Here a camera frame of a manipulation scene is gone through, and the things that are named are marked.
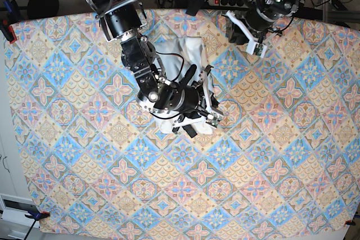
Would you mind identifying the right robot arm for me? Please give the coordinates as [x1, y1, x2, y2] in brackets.
[86, 0, 223, 137]

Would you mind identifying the white cabinet with handle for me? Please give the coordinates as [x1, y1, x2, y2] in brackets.
[0, 37, 37, 238]

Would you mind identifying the black orange clamp right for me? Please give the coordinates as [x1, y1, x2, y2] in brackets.
[345, 220, 356, 226]

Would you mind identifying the black strap at table edge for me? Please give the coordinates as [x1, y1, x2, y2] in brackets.
[186, 0, 210, 16]

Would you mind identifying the white printed T-shirt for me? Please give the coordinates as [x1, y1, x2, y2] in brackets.
[154, 37, 214, 135]

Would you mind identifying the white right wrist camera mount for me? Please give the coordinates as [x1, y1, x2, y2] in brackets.
[169, 64, 224, 138]

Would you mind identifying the black orange clamp left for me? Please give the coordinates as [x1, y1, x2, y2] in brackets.
[24, 211, 50, 240]

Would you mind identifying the black power strip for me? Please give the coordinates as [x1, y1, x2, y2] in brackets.
[208, 0, 247, 8]

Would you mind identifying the black orange clamp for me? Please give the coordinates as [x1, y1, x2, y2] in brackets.
[24, 211, 50, 240]
[345, 220, 356, 226]

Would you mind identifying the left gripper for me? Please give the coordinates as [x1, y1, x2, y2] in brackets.
[228, 12, 249, 45]

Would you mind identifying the patterned pastel tablecloth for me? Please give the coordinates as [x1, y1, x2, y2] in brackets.
[4, 10, 359, 239]

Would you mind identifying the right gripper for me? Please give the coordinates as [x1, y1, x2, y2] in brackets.
[182, 65, 224, 138]

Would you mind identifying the blue red clamp upper left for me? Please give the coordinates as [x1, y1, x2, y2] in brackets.
[1, 0, 21, 44]

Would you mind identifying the black round stool base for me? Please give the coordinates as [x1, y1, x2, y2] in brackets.
[26, 0, 60, 20]

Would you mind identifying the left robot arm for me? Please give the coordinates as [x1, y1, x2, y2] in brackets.
[234, 0, 303, 43]

